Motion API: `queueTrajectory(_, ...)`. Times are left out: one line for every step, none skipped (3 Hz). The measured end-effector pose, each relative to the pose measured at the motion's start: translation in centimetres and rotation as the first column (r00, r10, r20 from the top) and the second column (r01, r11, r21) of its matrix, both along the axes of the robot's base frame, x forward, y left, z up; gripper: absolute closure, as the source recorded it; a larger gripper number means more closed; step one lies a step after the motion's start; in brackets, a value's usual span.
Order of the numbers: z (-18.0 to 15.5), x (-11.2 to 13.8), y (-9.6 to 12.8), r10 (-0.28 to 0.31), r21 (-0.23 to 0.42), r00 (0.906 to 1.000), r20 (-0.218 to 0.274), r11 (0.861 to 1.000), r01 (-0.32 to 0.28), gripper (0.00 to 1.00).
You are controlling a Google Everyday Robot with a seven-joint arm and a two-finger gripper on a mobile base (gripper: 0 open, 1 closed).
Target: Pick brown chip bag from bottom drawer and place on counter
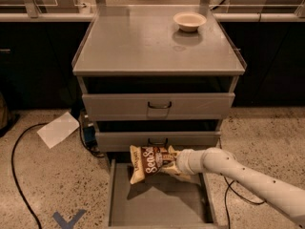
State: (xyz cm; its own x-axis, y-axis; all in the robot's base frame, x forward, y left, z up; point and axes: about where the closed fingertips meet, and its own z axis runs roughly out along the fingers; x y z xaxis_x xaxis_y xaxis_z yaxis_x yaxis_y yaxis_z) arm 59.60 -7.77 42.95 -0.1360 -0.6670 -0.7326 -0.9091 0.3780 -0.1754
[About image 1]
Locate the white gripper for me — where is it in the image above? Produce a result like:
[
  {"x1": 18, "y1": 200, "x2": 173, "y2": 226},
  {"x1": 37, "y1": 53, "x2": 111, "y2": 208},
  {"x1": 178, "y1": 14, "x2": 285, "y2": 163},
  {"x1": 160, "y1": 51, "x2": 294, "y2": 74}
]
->
[{"x1": 160, "y1": 146, "x2": 205, "y2": 181}]

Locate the brown sea salt chip bag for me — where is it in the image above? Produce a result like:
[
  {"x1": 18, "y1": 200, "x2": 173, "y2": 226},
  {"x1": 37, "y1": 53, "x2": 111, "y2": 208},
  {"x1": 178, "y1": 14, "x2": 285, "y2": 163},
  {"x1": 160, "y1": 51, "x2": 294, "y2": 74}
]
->
[{"x1": 130, "y1": 145, "x2": 176, "y2": 184}]

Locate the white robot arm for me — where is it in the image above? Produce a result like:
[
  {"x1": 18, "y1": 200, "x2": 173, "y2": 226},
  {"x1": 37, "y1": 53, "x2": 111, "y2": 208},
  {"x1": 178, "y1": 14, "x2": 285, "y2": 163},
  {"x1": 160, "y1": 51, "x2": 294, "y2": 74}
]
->
[{"x1": 161, "y1": 147, "x2": 305, "y2": 228}]

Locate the bottom grey drawer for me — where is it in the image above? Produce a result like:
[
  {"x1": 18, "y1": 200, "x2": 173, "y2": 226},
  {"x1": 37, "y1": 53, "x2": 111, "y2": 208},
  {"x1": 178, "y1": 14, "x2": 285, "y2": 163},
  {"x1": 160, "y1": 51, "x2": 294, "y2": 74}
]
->
[{"x1": 105, "y1": 160, "x2": 220, "y2": 229}]

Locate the grey drawer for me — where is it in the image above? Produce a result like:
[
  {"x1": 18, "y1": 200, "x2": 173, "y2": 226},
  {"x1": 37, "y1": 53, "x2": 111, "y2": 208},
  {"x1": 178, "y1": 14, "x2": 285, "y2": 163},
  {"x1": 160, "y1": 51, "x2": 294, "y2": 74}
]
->
[
  {"x1": 83, "y1": 93, "x2": 234, "y2": 121},
  {"x1": 105, "y1": 160, "x2": 220, "y2": 229},
  {"x1": 95, "y1": 132, "x2": 221, "y2": 152}
]

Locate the middle grey drawer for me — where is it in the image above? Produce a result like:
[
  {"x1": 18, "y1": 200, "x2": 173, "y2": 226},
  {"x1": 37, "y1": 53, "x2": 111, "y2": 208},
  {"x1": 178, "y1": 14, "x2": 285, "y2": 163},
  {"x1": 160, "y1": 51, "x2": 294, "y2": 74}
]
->
[{"x1": 95, "y1": 132, "x2": 221, "y2": 152}]

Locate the grey drawer cabinet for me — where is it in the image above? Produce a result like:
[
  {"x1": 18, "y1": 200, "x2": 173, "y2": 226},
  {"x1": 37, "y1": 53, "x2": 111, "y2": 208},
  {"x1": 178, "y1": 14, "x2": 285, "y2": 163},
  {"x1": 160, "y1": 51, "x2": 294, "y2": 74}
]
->
[{"x1": 71, "y1": 4, "x2": 248, "y2": 229}]

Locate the top grey drawer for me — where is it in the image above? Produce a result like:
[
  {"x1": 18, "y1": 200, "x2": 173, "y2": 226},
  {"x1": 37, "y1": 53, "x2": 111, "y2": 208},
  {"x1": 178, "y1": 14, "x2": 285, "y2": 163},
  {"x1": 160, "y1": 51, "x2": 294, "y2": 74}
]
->
[{"x1": 83, "y1": 93, "x2": 234, "y2": 121}]

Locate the blue power box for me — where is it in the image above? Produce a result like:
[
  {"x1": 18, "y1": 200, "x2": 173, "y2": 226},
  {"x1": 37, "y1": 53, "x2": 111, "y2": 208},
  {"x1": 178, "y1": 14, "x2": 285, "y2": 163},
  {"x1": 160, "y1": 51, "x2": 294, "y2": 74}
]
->
[{"x1": 81, "y1": 112, "x2": 97, "y2": 148}]

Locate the white paper sheet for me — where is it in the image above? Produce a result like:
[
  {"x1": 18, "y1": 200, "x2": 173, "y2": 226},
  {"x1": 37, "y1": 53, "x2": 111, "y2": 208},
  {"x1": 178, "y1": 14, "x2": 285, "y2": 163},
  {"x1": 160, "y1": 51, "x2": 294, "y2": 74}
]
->
[{"x1": 37, "y1": 112, "x2": 79, "y2": 149}]

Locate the blue tape floor mark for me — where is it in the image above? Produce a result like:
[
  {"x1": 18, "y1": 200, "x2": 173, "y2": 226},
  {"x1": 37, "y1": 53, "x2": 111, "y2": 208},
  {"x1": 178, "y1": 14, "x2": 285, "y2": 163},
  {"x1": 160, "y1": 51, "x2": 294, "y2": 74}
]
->
[{"x1": 51, "y1": 208, "x2": 88, "y2": 229}]

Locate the white paper bowl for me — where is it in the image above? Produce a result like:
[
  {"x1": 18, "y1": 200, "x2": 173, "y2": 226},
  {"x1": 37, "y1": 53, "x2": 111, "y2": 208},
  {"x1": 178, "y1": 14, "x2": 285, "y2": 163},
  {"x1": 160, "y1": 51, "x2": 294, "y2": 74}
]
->
[{"x1": 173, "y1": 12, "x2": 207, "y2": 32}]

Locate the grey railing bar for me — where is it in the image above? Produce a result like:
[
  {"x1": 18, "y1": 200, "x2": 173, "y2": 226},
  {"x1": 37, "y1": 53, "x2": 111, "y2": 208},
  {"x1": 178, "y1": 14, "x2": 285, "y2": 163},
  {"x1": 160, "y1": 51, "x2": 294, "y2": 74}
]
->
[{"x1": 0, "y1": 13, "x2": 94, "y2": 22}]

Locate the black middle drawer handle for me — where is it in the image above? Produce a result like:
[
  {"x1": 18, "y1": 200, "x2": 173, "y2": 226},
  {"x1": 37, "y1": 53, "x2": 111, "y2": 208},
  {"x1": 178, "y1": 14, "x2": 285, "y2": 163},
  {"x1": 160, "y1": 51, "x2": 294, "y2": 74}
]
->
[{"x1": 148, "y1": 138, "x2": 168, "y2": 146}]

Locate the black drawer handle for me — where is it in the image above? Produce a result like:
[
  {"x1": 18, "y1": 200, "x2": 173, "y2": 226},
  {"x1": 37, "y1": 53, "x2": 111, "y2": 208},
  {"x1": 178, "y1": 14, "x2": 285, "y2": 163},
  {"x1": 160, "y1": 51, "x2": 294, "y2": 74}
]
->
[
  {"x1": 148, "y1": 138, "x2": 168, "y2": 146},
  {"x1": 147, "y1": 101, "x2": 172, "y2": 110}
]

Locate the black top drawer handle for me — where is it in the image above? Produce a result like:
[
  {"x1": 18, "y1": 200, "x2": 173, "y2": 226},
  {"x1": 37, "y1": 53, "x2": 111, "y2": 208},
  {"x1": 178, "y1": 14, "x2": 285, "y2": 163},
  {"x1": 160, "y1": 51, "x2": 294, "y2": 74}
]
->
[{"x1": 147, "y1": 101, "x2": 172, "y2": 110}]

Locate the black cable right floor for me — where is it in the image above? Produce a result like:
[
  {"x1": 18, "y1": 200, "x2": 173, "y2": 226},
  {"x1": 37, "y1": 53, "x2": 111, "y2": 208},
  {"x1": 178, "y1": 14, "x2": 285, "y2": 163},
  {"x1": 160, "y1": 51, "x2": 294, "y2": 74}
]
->
[{"x1": 218, "y1": 138, "x2": 267, "y2": 229}]

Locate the black cable floor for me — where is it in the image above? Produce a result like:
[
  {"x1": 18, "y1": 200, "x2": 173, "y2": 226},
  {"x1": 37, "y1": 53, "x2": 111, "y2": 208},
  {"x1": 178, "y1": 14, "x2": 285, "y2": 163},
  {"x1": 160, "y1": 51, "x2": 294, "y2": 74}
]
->
[
  {"x1": 218, "y1": 138, "x2": 267, "y2": 229},
  {"x1": 10, "y1": 122, "x2": 49, "y2": 229}
]

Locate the black cable left floor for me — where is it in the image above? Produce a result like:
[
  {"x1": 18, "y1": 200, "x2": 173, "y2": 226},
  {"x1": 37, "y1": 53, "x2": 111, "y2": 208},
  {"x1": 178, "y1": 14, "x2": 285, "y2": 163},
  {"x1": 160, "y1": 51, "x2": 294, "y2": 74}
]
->
[{"x1": 10, "y1": 122, "x2": 49, "y2": 229}]

